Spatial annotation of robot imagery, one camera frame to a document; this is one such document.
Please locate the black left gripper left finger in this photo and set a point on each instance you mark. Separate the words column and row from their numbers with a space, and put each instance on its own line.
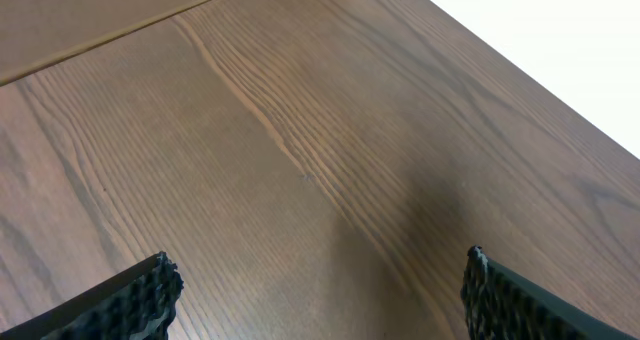
column 138, row 303

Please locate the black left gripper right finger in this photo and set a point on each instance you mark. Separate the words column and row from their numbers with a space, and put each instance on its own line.
column 501, row 304

